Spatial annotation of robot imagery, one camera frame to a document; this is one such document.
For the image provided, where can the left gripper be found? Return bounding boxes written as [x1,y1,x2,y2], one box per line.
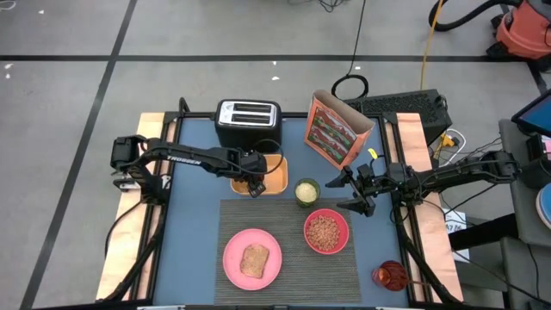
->
[235,148,269,200]

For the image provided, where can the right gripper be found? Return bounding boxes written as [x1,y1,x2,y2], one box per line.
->
[325,165,392,218]

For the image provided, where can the orange spot-the-differences cereal box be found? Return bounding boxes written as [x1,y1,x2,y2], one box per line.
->
[303,89,375,171]

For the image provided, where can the toast slice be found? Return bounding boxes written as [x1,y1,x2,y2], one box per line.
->
[239,243,271,280]

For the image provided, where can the yellow plastic bin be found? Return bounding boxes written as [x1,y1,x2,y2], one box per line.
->
[230,153,289,197]

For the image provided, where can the coral red bowl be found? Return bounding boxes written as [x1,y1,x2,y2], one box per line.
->
[302,208,350,256]

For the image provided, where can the green glass tumbler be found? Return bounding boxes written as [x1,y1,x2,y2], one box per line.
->
[294,177,322,209]

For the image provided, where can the white filling in tumbler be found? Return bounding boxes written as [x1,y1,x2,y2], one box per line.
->
[297,182,318,202]

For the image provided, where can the brown cereal pieces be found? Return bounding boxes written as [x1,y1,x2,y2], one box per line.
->
[309,214,341,252]

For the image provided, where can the black toaster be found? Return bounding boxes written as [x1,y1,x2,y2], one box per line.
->
[214,98,284,152]

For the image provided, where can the pink plate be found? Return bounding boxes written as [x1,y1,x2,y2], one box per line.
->
[222,227,284,292]

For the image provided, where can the red glass mug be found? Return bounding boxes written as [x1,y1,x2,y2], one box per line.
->
[371,259,411,293]

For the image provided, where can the grey woven placemat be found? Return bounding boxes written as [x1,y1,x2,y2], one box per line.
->
[214,197,362,306]

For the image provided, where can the black computer tower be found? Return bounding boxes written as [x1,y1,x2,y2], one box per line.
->
[344,89,454,146]

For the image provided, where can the wooden side board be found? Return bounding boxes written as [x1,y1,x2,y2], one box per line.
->
[95,112,177,302]
[395,112,465,302]

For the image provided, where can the white paper sheet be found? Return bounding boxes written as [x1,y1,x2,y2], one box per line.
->
[443,208,471,263]

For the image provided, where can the blue plate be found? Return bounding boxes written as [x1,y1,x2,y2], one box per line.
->
[535,183,551,230]

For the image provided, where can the black framed monitor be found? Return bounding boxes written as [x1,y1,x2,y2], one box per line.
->
[511,90,551,138]

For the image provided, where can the orange shop vacuum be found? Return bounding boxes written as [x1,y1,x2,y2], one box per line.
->
[486,0,551,61]

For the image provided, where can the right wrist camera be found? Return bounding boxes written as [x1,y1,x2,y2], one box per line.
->
[356,162,375,181]

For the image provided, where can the black toaster cable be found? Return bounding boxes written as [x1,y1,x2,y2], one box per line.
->
[251,138,286,176]

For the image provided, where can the black floor cable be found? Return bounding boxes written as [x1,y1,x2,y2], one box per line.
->
[330,0,370,101]

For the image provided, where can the yellow floor cable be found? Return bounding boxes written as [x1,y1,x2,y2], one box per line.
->
[420,0,445,90]

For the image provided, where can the black vacuum hose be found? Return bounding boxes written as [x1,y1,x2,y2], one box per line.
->
[428,0,524,32]

